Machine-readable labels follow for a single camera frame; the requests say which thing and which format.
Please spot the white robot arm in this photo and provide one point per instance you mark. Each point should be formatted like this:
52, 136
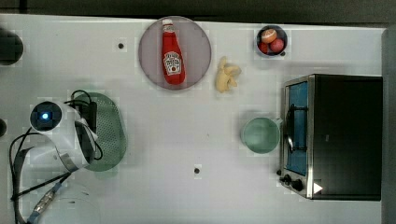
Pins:
59, 141

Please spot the green oval plastic strainer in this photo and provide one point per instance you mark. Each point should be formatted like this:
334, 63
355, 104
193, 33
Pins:
109, 129

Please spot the orange toy fruit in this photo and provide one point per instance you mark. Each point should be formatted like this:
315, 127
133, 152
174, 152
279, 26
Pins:
268, 36

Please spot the black round object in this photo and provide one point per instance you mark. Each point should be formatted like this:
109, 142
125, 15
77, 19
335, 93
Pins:
11, 47

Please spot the grey round plate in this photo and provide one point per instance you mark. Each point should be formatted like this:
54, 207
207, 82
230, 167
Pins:
195, 49

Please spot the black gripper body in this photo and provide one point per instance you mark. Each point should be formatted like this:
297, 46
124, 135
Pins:
89, 113

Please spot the green plastic cup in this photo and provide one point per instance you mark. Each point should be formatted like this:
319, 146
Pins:
261, 135

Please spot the dark bowl top left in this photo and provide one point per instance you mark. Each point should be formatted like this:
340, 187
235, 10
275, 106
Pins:
3, 127

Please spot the blue bowl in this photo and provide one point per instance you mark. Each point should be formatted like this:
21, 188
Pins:
264, 49

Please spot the yellow plush banana bunch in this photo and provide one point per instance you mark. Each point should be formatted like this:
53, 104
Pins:
226, 75

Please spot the black toaster oven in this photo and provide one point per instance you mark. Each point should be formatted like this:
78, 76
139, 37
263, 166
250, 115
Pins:
331, 147

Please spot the red ketchup bottle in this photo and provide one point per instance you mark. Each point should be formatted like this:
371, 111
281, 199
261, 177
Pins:
172, 59

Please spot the red toy apple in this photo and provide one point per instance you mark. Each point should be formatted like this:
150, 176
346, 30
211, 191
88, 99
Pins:
277, 45

